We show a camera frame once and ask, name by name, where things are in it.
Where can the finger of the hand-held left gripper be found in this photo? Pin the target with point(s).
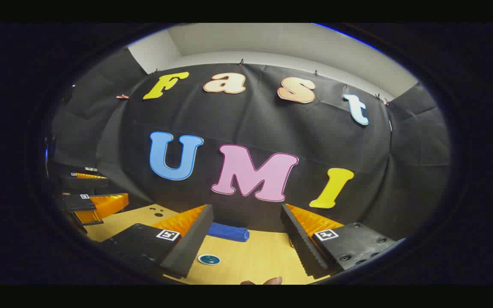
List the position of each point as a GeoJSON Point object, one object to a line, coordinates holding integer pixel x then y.
{"type": "Point", "coordinates": [77, 202]}
{"type": "Point", "coordinates": [84, 182]}

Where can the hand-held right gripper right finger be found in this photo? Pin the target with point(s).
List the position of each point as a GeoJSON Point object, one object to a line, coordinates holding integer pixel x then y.
{"type": "Point", "coordinates": [304, 252]}

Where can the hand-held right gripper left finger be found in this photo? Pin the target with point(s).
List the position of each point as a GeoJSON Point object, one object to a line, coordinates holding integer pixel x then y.
{"type": "Point", "coordinates": [188, 252]}

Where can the white teacup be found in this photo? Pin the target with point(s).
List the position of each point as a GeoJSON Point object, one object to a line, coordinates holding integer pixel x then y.
{"type": "Point", "coordinates": [209, 264]}

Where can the blue folded towel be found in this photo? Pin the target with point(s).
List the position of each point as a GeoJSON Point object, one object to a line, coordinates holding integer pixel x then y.
{"type": "Point", "coordinates": [228, 232]}

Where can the black backdrop cloth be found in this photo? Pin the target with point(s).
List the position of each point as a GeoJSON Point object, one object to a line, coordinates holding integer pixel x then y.
{"type": "Point", "coordinates": [272, 107]}

